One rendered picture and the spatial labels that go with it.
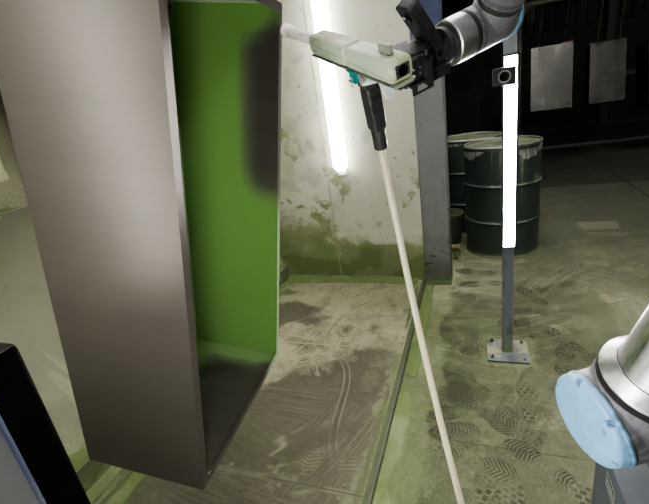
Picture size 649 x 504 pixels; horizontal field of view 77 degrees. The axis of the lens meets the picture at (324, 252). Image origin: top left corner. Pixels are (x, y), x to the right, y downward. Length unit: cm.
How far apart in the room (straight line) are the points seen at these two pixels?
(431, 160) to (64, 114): 229
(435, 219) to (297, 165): 107
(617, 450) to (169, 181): 84
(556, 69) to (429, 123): 501
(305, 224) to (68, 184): 238
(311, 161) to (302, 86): 51
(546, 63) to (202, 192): 671
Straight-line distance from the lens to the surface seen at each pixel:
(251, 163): 139
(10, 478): 24
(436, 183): 286
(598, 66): 783
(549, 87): 761
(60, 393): 209
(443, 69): 95
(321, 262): 324
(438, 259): 302
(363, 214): 300
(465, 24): 94
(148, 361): 105
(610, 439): 78
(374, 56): 76
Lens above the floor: 136
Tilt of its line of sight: 20 degrees down
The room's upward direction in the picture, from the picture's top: 9 degrees counter-clockwise
